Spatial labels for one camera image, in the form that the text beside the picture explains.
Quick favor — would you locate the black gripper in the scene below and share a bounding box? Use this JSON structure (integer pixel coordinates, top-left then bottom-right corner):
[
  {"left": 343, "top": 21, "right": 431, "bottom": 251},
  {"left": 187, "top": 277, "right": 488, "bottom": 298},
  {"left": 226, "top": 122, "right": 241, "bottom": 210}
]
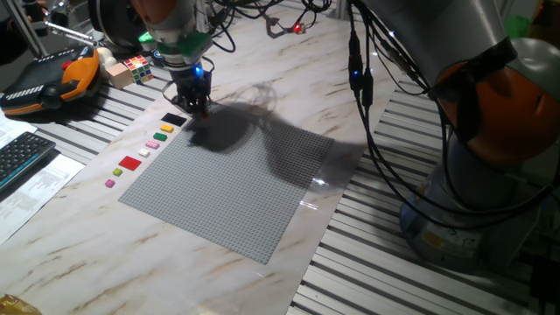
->
[{"left": 167, "top": 64, "right": 214, "bottom": 120}]

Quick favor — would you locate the black Lego plate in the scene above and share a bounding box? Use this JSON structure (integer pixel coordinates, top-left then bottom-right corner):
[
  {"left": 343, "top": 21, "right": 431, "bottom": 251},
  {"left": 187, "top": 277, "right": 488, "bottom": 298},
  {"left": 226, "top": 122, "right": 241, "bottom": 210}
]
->
[{"left": 160, "top": 112, "right": 188, "bottom": 128}]

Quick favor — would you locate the square red Lego plate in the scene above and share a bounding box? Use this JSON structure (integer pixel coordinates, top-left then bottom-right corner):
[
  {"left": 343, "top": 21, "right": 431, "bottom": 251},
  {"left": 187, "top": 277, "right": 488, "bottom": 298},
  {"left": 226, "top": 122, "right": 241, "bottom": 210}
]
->
[{"left": 117, "top": 155, "right": 144, "bottom": 172}]

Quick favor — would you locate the grey Lego baseplate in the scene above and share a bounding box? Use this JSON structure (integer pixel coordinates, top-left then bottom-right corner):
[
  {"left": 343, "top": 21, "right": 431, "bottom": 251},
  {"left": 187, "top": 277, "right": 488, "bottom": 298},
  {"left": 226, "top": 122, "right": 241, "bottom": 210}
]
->
[{"left": 117, "top": 101, "right": 336, "bottom": 265}]

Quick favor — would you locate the Rubik's cube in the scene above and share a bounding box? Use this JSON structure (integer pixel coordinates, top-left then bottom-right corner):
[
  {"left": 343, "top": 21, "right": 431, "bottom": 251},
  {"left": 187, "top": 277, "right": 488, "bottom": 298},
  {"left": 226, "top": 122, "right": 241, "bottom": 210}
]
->
[{"left": 123, "top": 54, "right": 155, "bottom": 86}]

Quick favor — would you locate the plain wooden cube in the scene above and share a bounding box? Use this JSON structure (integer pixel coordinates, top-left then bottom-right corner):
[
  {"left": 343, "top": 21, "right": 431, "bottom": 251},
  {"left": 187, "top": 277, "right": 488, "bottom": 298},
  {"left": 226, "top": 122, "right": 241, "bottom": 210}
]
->
[{"left": 104, "top": 62, "right": 135, "bottom": 90}]

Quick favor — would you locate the small white figurine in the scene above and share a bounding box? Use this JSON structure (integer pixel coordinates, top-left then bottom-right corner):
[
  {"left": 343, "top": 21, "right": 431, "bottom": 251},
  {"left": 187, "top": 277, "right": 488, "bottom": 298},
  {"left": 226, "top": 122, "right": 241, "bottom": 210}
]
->
[{"left": 96, "top": 46, "right": 118, "bottom": 71}]

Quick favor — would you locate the black filament spool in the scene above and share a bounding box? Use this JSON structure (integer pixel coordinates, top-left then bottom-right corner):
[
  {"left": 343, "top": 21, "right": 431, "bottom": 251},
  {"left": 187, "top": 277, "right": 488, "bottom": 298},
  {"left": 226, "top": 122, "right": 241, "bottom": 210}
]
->
[{"left": 87, "top": 0, "right": 152, "bottom": 49}]

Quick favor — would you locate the orange and black teach pendant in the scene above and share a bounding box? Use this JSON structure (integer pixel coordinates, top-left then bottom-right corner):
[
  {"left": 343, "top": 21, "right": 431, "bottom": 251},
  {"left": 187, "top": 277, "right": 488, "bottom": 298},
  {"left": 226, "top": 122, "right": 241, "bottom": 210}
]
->
[{"left": 0, "top": 45, "right": 102, "bottom": 117}]

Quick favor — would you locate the marble pattern mat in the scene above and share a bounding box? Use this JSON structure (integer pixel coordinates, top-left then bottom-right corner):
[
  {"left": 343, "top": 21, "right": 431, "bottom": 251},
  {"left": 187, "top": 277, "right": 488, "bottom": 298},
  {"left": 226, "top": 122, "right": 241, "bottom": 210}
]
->
[{"left": 0, "top": 3, "right": 398, "bottom": 315}]

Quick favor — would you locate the black computer keyboard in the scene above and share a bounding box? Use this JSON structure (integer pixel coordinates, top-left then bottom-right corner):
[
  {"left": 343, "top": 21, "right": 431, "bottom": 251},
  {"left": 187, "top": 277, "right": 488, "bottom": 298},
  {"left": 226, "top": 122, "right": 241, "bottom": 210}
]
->
[{"left": 0, "top": 130, "right": 57, "bottom": 192}]

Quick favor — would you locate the printed paper sheet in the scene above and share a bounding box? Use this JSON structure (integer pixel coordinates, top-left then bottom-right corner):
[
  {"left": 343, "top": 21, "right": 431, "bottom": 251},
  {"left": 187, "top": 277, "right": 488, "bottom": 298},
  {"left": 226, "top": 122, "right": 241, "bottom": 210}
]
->
[{"left": 0, "top": 152, "right": 87, "bottom": 245}]

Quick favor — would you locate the large white paper sheet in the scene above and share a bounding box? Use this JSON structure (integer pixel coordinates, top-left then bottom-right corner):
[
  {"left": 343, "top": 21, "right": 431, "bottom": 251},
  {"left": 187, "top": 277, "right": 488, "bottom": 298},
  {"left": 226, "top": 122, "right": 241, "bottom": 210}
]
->
[{"left": 0, "top": 108, "right": 39, "bottom": 150}]

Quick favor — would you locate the gold foil packet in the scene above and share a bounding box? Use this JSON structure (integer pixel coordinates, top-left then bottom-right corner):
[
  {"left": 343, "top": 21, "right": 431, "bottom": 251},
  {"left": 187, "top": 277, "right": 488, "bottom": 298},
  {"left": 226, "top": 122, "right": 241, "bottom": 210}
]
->
[{"left": 0, "top": 293, "right": 43, "bottom": 315}]

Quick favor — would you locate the green cloth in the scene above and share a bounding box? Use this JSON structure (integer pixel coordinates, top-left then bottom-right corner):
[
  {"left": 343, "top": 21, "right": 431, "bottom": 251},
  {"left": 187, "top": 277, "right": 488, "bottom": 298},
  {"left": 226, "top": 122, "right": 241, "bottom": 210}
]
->
[{"left": 502, "top": 14, "right": 531, "bottom": 40}]

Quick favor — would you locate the aluminium frame profile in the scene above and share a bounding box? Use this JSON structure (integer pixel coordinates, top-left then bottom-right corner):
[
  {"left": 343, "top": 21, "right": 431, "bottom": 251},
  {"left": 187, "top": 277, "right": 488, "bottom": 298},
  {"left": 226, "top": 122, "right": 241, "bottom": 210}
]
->
[{"left": 3, "top": 0, "right": 49, "bottom": 58}]

